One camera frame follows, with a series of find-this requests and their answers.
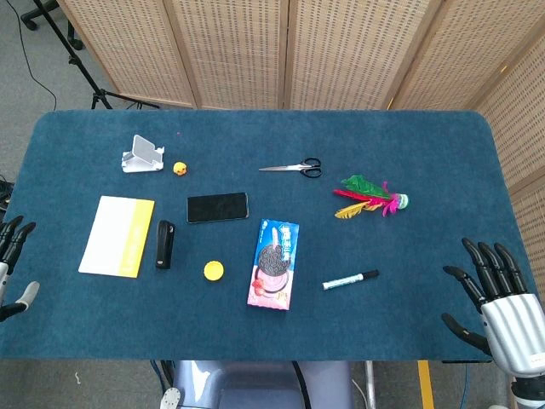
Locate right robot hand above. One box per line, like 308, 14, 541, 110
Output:
440, 237, 545, 378

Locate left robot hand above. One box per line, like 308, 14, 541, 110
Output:
0, 215, 41, 323

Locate black stapler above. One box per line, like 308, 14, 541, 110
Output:
154, 219, 177, 270

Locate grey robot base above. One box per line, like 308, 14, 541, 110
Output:
159, 360, 355, 409

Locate white and yellow notebook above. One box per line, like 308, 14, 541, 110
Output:
77, 195, 156, 279

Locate white phone stand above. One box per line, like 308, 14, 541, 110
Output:
121, 134, 166, 174

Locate white marker with black cap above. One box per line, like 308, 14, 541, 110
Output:
322, 268, 381, 291

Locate colourful feather shuttlecock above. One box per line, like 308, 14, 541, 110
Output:
333, 174, 410, 220

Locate black tripod stand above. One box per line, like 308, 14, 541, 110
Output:
32, 0, 161, 111

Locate yellow round cap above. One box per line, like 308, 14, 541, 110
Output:
203, 260, 225, 282

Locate black smartphone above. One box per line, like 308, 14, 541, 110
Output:
186, 192, 250, 224

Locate black office chair base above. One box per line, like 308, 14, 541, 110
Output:
20, 0, 85, 51

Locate blue table mat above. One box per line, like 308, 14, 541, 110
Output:
0, 109, 538, 363

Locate oreo cookie box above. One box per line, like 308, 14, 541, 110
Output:
246, 218, 301, 311

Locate wooden folding screen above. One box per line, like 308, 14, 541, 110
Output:
56, 0, 545, 409

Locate black floor cable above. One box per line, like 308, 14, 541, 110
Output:
5, 0, 58, 111

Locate black-handled scissors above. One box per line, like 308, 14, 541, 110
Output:
258, 157, 323, 178

